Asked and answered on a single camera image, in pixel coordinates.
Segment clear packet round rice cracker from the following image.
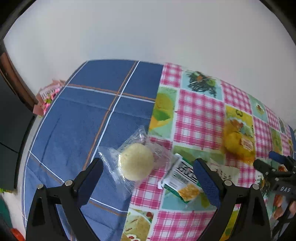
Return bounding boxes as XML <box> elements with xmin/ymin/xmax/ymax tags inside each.
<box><xmin>98</xmin><ymin>126</ymin><xmax>177</xmax><ymax>196</ymax></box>

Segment person right hand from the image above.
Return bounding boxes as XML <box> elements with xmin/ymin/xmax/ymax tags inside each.
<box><xmin>289</xmin><ymin>201</ymin><xmax>296</xmax><ymax>215</ymax></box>

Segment white leafy snack packet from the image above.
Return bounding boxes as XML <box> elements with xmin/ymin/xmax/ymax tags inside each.
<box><xmin>207</xmin><ymin>161</ymin><xmax>239</xmax><ymax>185</ymax></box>

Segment green white cracker packet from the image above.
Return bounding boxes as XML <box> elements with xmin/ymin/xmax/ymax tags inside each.
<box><xmin>158</xmin><ymin>153</ymin><xmax>203</xmax><ymax>203</ymax></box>

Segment yellow cake packet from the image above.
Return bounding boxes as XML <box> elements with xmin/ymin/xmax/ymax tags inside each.
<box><xmin>221</xmin><ymin>118</ymin><xmax>256</xmax><ymax>165</ymax></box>

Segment pink plaid fruit tablecloth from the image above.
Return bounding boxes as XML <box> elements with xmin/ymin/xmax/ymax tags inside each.
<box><xmin>122</xmin><ymin>63</ymin><xmax>294</xmax><ymax>240</ymax></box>

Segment blue checked tablecloth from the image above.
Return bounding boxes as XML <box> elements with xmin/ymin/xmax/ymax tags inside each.
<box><xmin>21</xmin><ymin>59</ymin><xmax>165</xmax><ymax>241</ymax></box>

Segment pink paper items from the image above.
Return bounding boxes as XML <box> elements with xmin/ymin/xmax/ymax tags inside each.
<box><xmin>33</xmin><ymin>80</ymin><xmax>66</xmax><ymax>116</ymax></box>

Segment dark wooden door frame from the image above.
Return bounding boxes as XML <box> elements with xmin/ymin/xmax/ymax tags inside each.
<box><xmin>1</xmin><ymin>41</ymin><xmax>37</xmax><ymax>111</ymax></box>

